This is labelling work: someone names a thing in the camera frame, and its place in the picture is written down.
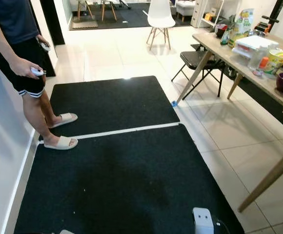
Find white slipper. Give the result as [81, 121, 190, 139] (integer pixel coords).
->
[49, 113, 79, 129]
[43, 136, 79, 150]

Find person dark shirt black shorts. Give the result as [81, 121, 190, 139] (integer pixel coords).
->
[0, 0, 64, 147]

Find black floor mat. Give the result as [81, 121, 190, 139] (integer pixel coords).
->
[39, 76, 180, 142]
[13, 124, 244, 234]

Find wooden stool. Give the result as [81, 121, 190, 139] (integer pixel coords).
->
[77, 0, 117, 22]

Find dark grey area rug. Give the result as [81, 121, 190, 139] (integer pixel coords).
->
[69, 0, 192, 31]

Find white plastic chair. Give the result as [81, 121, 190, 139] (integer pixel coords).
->
[145, 0, 176, 50]

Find black folding chair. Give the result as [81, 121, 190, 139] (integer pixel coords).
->
[171, 44, 230, 100]

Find light wooden table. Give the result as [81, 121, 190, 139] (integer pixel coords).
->
[176, 32, 283, 213]

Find white shelf unit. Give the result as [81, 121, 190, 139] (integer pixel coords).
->
[190, 0, 226, 28]

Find black red pot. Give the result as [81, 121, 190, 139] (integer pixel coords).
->
[215, 23, 231, 39]

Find yellow green snack bag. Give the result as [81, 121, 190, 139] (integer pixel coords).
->
[227, 8, 255, 48]

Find white plastic drawer box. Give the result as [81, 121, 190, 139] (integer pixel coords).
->
[232, 35, 280, 60]

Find small bottle orange cap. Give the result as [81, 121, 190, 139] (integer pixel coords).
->
[256, 57, 270, 77]

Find yellow cup colourful lid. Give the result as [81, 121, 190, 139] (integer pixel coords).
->
[265, 49, 283, 75]

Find black door frame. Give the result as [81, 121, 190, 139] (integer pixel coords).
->
[39, 0, 65, 46]

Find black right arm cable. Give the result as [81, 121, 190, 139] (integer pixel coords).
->
[214, 218, 231, 234]

